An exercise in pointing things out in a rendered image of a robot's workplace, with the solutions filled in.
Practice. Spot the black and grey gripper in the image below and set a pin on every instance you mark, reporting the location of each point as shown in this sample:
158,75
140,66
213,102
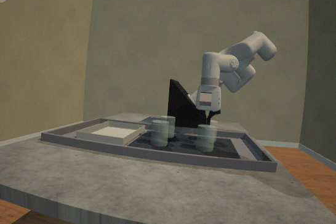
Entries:
215,105

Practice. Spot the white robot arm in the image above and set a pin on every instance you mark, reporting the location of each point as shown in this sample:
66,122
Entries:
218,68

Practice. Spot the clear glass jar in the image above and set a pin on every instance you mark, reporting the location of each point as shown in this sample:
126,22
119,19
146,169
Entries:
171,121
205,138
159,133
214,123

